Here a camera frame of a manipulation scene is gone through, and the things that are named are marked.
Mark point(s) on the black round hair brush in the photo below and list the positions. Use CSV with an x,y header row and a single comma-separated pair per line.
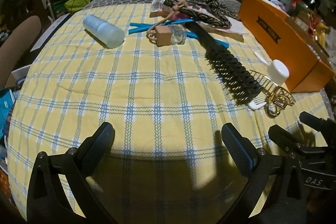
x,y
229,70

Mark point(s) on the yellow blue plaid tablecloth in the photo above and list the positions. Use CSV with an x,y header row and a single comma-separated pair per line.
x,y
167,163

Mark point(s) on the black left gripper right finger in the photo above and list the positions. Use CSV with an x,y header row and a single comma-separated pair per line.
x,y
274,192

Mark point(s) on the pale blue plastic bottle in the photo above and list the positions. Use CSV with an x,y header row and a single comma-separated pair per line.
x,y
110,35

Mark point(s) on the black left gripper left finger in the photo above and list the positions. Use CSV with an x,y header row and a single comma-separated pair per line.
x,y
46,199

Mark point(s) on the gold hair claw clip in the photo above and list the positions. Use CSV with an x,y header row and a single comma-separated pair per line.
x,y
277,98

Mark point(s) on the white measuring scoop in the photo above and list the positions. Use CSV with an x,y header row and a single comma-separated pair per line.
x,y
277,70

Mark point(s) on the zebra pattern fabric headband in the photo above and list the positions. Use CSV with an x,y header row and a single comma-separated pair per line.
x,y
210,12

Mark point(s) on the orange cardboard box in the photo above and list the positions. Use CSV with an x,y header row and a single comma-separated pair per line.
x,y
283,39

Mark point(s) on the brown armchair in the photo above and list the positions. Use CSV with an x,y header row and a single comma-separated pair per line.
x,y
17,44

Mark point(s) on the white plastic comb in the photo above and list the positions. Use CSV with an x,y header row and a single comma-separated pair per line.
x,y
257,103

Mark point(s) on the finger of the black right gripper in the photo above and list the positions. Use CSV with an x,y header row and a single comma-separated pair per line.
x,y
285,141
319,124

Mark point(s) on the glass perfume bottle wooden cap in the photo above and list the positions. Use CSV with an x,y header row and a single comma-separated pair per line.
x,y
158,33

